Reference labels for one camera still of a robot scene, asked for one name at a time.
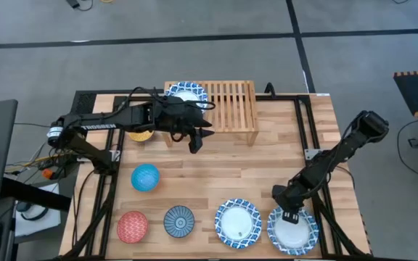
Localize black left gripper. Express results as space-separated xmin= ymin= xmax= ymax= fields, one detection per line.
xmin=154 ymin=96 xmax=216 ymax=154

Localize black aluminium table frame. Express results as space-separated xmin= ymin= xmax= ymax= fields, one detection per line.
xmin=54 ymin=88 xmax=375 ymax=261

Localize light blue bowl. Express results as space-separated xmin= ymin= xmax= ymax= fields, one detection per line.
xmin=131 ymin=163 xmax=161 ymax=193

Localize wooden slatted shelf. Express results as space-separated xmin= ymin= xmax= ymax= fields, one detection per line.
xmin=160 ymin=80 xmax=260 ymax=148

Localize red zigzag bowl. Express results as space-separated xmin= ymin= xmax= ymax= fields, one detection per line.
xmin=116 ymin=210 xmax=149 ymax=244

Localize black power adapter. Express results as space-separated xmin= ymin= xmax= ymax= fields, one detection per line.
xmin=66 ymin=0 xmax=94 ymax=12

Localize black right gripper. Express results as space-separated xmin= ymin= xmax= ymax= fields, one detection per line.
xmin=271 ymin=181 xmax=307 ymax=225

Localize blue white patterned paper bowl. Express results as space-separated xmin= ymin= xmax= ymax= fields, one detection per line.
xmin=165 ymin=81 xmax=209 ymax=114
xmin=214 ymin=198 xmax=263 ymax=250
xmin=266 ymin=205 xmax=320 ymax=257

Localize black flat bar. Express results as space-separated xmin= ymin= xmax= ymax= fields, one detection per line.
xmin=0 ymin=176 xmax=72 ymax=213

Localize yellow speckled bowl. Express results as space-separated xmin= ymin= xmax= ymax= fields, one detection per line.
xmin=128 ymin=129 xmax=155 ymax=143

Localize dark blue striped bowl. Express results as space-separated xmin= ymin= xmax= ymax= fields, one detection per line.
xmin=163 ymin=205 xmax=196 ymax=239

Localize black looped cable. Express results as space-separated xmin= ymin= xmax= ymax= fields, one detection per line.
xmin=15 ymin=201 xmax=49 ymax=221

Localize thin yellow cable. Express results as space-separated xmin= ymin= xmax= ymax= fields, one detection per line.
xmin=5 ymin=154 xmax=67 ymax=171

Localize white paper sheet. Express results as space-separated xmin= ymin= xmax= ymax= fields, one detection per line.
xmin=15 ymin=183 xmax=62 ymax=237

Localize black perforated box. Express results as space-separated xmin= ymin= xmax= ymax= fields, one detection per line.
xmin=70 ymin=90 xmax=99 ymax=117

